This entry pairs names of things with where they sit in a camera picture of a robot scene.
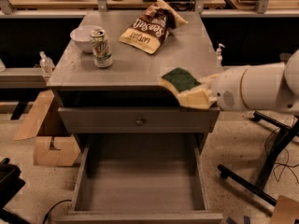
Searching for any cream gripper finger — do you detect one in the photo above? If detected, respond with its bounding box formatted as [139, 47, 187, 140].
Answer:
[199, 74, 219, 84]
[178, 88, 217, 110]

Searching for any green and yellow sponge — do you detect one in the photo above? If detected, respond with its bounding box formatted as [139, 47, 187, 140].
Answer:
[159, 68, 201, 100]

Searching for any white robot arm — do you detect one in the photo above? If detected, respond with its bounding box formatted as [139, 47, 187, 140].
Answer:
[178, 50, 299, 115]

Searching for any grey wooden drawer cabinet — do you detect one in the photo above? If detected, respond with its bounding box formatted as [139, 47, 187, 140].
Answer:
[47, 10, 221, 147]

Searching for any open grey bottom drawer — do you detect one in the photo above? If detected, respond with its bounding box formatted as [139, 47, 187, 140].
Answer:
[54, 133, 222, 224]

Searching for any grey middle drawer with knob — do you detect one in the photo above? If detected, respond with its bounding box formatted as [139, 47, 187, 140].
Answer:
[58, 107, 220, 133]

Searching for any clear pump bottle right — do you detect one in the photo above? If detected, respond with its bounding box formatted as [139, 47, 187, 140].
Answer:
[216, 43, 225, 67]

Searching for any brown chip bag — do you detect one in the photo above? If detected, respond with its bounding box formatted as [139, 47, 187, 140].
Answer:
[119, 0, 188, 54]

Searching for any black stand base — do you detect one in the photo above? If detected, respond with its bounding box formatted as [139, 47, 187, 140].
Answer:
[217, 110, 299, 207]

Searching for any green soda can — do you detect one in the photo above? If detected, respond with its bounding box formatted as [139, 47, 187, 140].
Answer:
[90, 28, 113, 68]

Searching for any white ceramic bowl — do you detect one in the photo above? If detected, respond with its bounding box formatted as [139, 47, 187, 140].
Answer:
[70, 25, 100, 53]

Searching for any cardboard piece lower right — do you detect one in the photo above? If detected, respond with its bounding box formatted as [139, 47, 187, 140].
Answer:
[269, 195, 299, 224]

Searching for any cardboard box on floor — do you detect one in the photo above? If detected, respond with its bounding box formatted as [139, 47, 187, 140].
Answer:
[14, 91, 80, 167]

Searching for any clear sanitizer bottle left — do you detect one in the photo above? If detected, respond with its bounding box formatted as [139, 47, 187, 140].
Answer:
[39, 51, 55, 75]

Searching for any black object lower left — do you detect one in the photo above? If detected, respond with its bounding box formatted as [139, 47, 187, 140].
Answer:
[0, 158, 30, 224]

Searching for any black floor cable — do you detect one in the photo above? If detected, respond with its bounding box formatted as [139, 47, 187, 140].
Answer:
[42, 199, 73, 224]

